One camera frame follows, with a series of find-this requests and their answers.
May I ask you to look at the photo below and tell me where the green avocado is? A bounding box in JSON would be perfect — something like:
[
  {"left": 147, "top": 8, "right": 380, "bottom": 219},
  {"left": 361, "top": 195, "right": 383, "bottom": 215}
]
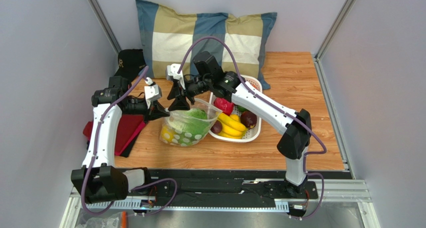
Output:
[{"left": 237, "top": 105, "right": 248, "bottom": 113}]

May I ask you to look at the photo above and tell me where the clear dotted zip bag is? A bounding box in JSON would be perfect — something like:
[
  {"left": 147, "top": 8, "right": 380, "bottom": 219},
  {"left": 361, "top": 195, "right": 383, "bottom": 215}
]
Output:
[{"left": 159, "top": 98, "right": 222, "bottom": 147}]

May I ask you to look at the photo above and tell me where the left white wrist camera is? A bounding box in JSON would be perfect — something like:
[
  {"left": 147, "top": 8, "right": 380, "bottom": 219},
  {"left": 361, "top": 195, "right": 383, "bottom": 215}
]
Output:
[{"left": 144, "top": 77, "right": 162, "bottom": 108}]

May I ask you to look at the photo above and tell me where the yellow banana bunch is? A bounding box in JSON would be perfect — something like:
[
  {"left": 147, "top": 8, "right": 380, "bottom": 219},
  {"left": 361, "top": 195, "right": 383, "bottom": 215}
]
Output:
[{"left": 218, "top": 113, "right": 248, "bottom": 140}]

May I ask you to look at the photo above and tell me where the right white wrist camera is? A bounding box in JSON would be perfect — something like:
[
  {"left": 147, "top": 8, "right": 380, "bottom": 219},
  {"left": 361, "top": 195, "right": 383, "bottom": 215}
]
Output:
[{"left": 165, "top": 63, "right": 186, "bottom": 90}]

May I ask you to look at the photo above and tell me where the dark purple plum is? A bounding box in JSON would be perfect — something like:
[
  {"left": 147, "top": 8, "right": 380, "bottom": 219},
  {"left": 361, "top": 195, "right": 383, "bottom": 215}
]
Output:
[{"left": 210, "top": 120, "right": 223, "bottom": 134}]

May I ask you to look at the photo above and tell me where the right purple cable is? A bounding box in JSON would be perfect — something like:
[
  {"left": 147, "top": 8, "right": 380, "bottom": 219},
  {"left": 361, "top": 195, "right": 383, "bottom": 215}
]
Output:
[{"left": 177, "top": 36, "right": 328, "bottom": 221}]

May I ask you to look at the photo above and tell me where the white plastic fruit basket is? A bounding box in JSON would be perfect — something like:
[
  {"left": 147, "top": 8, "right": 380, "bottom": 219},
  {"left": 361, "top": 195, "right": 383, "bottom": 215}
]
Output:
[{"left": 208, "top": 75, "right": 263, "bottom": 144}]

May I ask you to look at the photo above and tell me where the purple cable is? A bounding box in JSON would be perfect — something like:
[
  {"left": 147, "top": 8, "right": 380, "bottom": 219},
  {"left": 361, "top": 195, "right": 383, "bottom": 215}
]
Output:
[
  {"left": 177, "top": 36, "right": 328, "bottom": 221},
  {"left": 80, "top": 65, "right": 178, "bottom": 217}
]

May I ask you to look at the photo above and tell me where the pink dragon fruit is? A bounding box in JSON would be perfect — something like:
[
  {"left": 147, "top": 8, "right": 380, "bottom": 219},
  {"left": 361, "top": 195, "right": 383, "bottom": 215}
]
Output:
[{"left": 213, "top": 97, "right": 235, "bottom": 116}]

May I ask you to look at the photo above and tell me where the red folded cloth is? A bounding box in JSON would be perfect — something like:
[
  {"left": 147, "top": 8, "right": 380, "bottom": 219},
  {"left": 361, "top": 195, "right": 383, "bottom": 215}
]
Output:
[{"left": 83, "top": 113, "right": 147, "bottom": 158}]

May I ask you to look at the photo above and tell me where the aluminium rail frame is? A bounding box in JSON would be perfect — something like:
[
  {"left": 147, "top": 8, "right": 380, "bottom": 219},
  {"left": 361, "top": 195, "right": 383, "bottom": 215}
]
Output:
[{"left": 60, "top": 164, "right": 380, "bottom": 228}]

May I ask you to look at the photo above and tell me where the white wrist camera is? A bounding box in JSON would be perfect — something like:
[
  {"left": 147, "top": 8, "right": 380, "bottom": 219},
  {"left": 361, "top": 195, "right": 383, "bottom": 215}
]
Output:
[
  {"left": 144, "top": 77, "right": 162, "bottom": 108},
  {"left": 165, "top": 63, "right": 186, "bottom": 90}
]

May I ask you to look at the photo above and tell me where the checked blue beige pillow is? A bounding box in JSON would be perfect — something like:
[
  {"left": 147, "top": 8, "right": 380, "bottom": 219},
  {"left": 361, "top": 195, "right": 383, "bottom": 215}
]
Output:
[{"left": 135, "top": 0, "right": 278, "bottom": 90}]

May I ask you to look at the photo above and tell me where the black baseball cap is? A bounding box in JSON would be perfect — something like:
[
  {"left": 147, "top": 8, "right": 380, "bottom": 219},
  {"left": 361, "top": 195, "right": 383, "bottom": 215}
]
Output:
[{"left": 114, "top": 49, "right": 147, "bottom": 82}]

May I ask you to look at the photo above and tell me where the yellow lemon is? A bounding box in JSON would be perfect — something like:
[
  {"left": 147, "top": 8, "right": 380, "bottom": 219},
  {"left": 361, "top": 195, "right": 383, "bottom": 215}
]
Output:
[{"left": 159, "top": 126, "right": 176, "bottom": 143}]

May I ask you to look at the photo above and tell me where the dark red mangosteen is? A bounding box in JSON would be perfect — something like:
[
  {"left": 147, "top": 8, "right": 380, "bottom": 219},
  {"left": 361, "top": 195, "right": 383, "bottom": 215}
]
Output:
[{"left": 240, "top": 110, "right": 258, "bottom": 129}]

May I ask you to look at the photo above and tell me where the black mounting base plate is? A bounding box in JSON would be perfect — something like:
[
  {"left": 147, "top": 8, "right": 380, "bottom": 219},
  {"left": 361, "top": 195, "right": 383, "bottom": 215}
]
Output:
[{"left": 89, "top": 167, "right": 354, "bottom": 209}]

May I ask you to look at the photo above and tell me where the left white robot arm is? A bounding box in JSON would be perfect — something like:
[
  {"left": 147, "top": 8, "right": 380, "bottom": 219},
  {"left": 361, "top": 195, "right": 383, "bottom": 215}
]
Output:
[{"left": 70, "top": 76, "right": 170, "bottom": 204}]

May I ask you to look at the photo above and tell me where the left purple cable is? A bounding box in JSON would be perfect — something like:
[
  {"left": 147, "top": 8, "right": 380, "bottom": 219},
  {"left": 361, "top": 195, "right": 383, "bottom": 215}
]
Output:
[{"left": 80, "top": 65, "right": 178, "bottom": 217}]

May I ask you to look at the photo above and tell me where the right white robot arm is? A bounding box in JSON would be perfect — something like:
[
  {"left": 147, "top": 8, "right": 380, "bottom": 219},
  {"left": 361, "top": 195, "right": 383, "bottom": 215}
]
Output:
[{"left": 165, "top": 51, "right": 312, "bottom": 189}]

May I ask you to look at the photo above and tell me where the green leafy lettuce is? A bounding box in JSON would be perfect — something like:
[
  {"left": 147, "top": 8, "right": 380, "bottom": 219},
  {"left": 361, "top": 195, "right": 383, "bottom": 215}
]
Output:
[{"left": 166, "top": 108, "right": 211, "bottom": 138}]

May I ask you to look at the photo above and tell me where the crumpled plastic packet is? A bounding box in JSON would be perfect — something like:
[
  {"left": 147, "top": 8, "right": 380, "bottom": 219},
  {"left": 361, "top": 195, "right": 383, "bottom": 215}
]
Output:
[{"left": 75, "top": 211, "right": 128, "bottom": 228}]

